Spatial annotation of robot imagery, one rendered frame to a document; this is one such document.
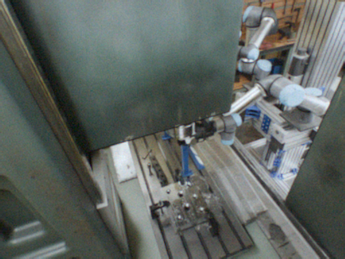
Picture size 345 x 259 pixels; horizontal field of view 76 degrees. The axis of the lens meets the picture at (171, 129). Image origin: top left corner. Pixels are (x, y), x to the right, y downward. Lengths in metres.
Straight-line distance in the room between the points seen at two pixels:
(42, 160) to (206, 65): 0.60
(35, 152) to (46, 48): 0.29
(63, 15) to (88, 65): 0.14
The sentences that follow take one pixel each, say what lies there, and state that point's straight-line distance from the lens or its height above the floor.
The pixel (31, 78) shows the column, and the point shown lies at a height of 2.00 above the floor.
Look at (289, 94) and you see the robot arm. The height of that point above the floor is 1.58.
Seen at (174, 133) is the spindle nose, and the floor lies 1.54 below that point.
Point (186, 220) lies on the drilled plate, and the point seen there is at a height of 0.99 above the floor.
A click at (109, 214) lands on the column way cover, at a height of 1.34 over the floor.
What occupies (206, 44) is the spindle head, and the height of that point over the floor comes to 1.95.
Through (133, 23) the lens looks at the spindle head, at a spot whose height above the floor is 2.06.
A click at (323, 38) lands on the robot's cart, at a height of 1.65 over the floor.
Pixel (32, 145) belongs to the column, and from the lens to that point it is 0.62.
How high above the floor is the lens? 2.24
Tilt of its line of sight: 41 degrees down
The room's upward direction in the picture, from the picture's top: 6 degrees counter-clockwise
